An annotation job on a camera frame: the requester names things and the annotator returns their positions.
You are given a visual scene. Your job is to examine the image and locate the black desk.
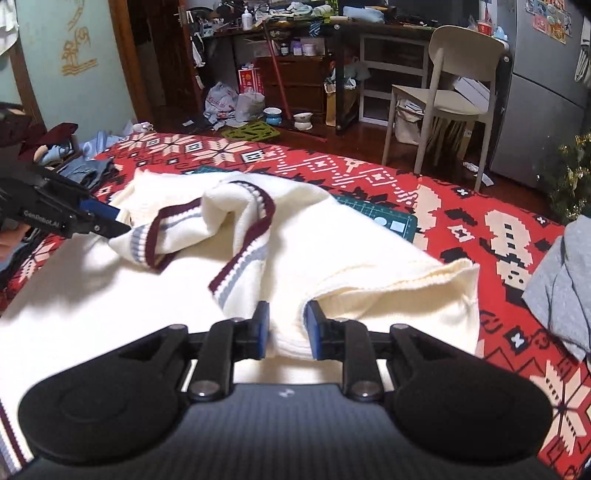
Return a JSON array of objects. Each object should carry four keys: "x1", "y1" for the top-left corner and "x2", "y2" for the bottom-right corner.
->
[{"x1": 198, "y1": 18, "x2": 513, "y2": 134}]

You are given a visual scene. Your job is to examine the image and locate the red broom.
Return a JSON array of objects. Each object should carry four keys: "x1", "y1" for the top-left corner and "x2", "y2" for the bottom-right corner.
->
[{"x1": 263, "y1": 18, "x2": 328, "y2": 141}]

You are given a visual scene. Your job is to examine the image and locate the red patterned blanket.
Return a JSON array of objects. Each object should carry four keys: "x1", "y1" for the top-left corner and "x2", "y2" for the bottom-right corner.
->
[{"x1": 0, "y1": 131, "x2": 591, "y2": 480}]

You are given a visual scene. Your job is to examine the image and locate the white tote bag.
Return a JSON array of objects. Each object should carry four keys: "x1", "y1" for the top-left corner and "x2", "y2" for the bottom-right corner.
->
[{"x1": 394, "y1": 99, "x2": 432, "y2": 144}]

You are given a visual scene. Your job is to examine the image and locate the colourful fridge stickers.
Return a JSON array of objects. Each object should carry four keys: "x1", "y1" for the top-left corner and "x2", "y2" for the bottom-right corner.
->
[{"x1": 525, "y1": 0, "x2": 573, "y2": 44}]

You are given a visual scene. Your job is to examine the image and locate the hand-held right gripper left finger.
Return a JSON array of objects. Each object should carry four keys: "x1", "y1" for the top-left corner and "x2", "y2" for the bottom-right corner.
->
[{"x1": 115, "y1": 300, "x2": 272, "y2": 401}]

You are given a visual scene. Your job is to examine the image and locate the maroon cloth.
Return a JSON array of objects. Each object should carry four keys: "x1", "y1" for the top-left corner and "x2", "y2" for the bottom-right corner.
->
[{"x1": 32, "y1": 122, "x2": 79, "y2": 162}]

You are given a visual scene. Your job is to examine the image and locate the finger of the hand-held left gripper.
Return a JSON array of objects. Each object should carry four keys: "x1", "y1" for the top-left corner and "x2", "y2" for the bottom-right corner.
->
[
  {"x1": 69, "y1": 215, "x2": 133, "y2": 240},
  {"x1": 30, "y1": 164, "x2": 123, "y2": 223}
]

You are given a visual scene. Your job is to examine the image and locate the lime green trivet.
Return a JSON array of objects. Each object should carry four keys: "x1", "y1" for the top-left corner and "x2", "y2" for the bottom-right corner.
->
[{"x1": 222, "y1": 121, "x2": 281, "y2": 141}]

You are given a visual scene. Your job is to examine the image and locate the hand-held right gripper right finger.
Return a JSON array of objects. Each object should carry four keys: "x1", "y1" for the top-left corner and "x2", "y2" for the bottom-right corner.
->
[{"x1": 305, "y1": 299, "x2": 462, "y2": 401}]

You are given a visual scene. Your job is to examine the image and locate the beige chair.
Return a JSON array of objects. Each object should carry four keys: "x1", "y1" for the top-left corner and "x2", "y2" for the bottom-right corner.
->
[{"x1": 381, "y1": 25, "x2": 511, "y2": 192}]

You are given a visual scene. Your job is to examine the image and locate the red cardboard box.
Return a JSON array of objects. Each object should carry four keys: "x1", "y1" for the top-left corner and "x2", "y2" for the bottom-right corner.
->
[{"x1": 237, "y1": 65, "x2": 263, "y2": 95}]

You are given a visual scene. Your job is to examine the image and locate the gold wall decal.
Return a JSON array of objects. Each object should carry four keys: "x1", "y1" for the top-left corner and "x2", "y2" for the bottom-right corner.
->
[{"x1": 60, "y1": 0, "x2": 99, "y2": 77}]

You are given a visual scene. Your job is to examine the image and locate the white plastic bag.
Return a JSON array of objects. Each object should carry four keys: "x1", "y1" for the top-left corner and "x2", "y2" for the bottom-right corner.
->
[{"x1": 203, "y1": 82, "x2": 266, "y2": 127}]

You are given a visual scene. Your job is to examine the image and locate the wooden drawer cabinet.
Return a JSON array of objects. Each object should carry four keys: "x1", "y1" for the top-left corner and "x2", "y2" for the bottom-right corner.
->
[{"x1": 254, "y1": 55, "x2": 331, "y2": 123}]

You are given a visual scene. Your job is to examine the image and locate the white knit sweater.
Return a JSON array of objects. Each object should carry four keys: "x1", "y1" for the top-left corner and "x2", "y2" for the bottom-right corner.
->
[{"x1": 0, "y1": 168, "x2": 481, "y2": 476}]

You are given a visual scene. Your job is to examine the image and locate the silver refrigerator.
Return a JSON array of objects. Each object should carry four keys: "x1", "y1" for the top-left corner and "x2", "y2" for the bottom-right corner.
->
[{"x1": 489, "y1": 0, "x2": 591, "y2": 190}]

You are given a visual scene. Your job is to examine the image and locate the small christmas tree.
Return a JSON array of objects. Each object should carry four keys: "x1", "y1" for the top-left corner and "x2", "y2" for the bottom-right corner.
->
[{"x1": 538, "y1": 134, "x2": 591, "y2": 227}]

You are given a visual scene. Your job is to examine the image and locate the blue denim jeans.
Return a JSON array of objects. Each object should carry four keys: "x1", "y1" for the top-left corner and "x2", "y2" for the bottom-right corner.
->
[{"x1": 60, "y1": 154, "x2": 121, "y2": 190}]

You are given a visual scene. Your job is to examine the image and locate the green cutting mat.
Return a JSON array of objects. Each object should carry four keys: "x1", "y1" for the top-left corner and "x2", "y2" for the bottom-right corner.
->
[{"x1": 332, "y1": 194, "x2": 419, "y2": 241}]

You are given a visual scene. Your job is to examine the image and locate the grey sweater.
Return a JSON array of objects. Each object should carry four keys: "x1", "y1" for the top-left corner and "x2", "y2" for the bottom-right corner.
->
[{"x1": 522, "y1": 222, "x2": 591, "y2": 363}]

